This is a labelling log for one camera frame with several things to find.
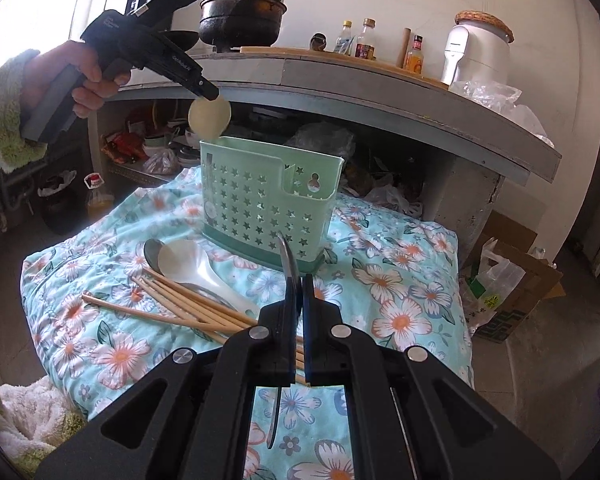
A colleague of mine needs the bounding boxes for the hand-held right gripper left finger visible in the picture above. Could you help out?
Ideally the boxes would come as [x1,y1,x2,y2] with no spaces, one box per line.
[34,276,303,480]

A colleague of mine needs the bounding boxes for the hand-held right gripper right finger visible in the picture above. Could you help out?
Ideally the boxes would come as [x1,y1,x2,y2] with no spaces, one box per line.
[302,274,563,480]

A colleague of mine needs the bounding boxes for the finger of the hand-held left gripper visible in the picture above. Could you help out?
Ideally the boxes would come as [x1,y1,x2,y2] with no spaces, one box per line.
[189,74,221,102]

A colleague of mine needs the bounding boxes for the small cream spoon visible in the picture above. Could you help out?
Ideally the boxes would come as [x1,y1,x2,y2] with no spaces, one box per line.
[187,91,231,139]

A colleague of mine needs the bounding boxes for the green star-cut utensil holder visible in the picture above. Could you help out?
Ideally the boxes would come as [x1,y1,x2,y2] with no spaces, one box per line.
[199,136,345,276]

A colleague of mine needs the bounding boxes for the white rice paddle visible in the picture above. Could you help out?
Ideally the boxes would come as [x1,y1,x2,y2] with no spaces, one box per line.
[157,238,263,317]

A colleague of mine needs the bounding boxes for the person's left hand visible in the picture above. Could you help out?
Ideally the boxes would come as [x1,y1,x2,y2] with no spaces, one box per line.
[21,40,131,120]

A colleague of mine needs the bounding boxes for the stacked bowls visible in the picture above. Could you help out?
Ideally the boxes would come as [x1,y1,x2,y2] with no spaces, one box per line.
[142,127,202,169]

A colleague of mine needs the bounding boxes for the black cooking pot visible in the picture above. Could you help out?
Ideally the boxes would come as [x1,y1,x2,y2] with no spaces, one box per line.
[199,0,288,49]

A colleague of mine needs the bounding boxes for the floral blue blanket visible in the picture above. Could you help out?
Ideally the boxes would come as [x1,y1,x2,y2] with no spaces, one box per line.
[21,165,476,480]

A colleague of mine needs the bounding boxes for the red snack packets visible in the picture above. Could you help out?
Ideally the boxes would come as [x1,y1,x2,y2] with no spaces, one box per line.
[104,131,147,165]

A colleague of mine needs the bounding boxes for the crumpled clear plastic bag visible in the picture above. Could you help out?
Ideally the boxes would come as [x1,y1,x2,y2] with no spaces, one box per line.
[289,121,357,162]

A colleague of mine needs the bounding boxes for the white plastic bag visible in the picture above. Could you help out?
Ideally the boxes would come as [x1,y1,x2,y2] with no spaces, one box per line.
[364,184,424,219]

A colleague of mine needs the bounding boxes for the clear bottle yellow cap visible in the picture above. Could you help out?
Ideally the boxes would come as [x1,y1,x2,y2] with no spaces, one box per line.
[336,20,354,56]

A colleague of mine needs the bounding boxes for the cooking oil bottle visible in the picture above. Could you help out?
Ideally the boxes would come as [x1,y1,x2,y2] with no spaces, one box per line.
[83,172,116,222]

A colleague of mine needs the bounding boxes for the glass bottle dark label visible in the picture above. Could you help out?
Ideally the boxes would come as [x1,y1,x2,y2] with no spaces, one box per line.
[354,18,377,60]

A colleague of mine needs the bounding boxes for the black pot with bag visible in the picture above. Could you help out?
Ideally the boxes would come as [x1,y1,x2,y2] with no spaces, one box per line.
[38,170,82,235]

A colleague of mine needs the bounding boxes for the white green printed bag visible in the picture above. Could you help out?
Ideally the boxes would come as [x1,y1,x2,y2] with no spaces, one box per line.
[459,237,527,337]

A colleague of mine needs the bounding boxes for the wooden rolling pin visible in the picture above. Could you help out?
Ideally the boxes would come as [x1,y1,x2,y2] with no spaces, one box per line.
[396,27,412,69]

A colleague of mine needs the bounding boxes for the orange sauce bottle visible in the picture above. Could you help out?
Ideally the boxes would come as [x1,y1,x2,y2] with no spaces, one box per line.
[403,35,425,73]

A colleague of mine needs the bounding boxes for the cardboard box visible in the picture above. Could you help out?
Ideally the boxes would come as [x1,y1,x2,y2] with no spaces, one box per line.
[472,210,564,345]

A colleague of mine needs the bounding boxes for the white kitchen appliance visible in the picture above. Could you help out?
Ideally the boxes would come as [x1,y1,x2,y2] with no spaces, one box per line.
[440,22,511,87]

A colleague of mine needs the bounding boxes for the clear plastic bags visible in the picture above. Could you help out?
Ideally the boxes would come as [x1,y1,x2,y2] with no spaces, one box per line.
[449,80,556,149]

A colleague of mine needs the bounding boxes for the woven round lid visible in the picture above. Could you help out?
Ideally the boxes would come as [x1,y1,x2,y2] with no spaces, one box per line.
[455,10,515,44]

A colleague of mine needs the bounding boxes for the fleece robe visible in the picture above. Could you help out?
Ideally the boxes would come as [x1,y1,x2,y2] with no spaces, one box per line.
[0,367,88,478]

